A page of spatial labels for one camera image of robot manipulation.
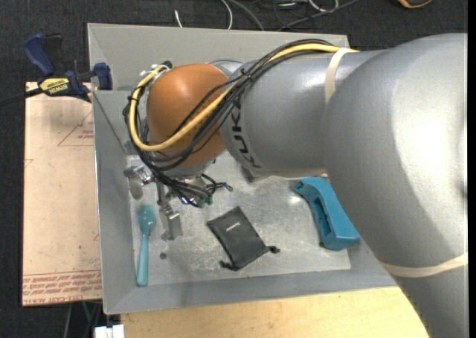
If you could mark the light blue plastic spoon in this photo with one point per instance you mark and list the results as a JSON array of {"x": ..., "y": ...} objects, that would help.
[{"x": 143, "y": 247}]

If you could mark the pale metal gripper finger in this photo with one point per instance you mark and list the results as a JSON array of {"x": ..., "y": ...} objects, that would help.
[
  {"x": 174, "y": 225},
  {"x": 136, "y": 187}
]

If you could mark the brown cardboard board, red print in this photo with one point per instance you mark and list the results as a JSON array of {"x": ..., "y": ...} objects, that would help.
[{"x": 59, "y": 195}]

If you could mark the grey metal bin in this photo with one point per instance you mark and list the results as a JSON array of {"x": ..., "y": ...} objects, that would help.
[{"x": 275, "y": 213}]

